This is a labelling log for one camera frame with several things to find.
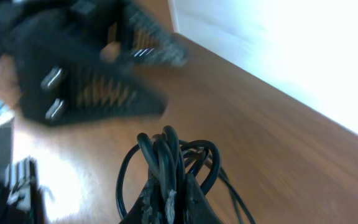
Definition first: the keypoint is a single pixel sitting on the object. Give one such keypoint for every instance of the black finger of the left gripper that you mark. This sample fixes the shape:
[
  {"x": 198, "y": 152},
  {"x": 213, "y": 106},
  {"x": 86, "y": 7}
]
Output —
[{"x": 149, "y": 42}]

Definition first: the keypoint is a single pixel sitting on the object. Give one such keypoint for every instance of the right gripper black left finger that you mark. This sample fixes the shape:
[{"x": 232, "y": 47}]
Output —
[{"x": 157, "y": 202}]

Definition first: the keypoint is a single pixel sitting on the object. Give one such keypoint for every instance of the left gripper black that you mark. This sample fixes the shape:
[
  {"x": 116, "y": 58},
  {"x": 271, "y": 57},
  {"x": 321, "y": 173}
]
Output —
[{"x": 56, "y": 48}]

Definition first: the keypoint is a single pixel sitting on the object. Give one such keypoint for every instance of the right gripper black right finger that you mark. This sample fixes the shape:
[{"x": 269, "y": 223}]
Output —
[{"x": 197, "y": 208}]

